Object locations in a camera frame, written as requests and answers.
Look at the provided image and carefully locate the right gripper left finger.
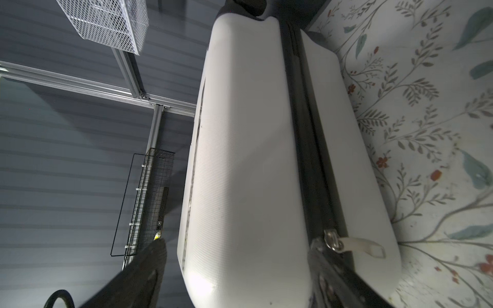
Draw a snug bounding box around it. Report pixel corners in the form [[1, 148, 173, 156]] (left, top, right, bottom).
[[82, 239, 168, 307]]

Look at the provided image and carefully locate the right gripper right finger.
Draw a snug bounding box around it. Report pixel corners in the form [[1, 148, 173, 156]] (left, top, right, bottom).
[[308, 238, 391, 308]]

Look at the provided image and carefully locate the white hard-shell suitcase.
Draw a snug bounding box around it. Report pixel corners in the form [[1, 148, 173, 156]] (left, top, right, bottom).
[[177, 1, 401, 307]]

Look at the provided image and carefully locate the black wire mesh basket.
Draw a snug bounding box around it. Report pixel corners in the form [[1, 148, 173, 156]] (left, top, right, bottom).
[[110, 148, 175, 259]]

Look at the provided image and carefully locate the right black corrugated cable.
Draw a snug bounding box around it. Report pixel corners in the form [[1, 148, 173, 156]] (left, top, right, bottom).
[[43, 289, 77, 308]]

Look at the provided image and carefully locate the white wire mesh basket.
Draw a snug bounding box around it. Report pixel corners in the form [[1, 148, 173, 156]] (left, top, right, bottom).
[[57, 0, 149, 55]]

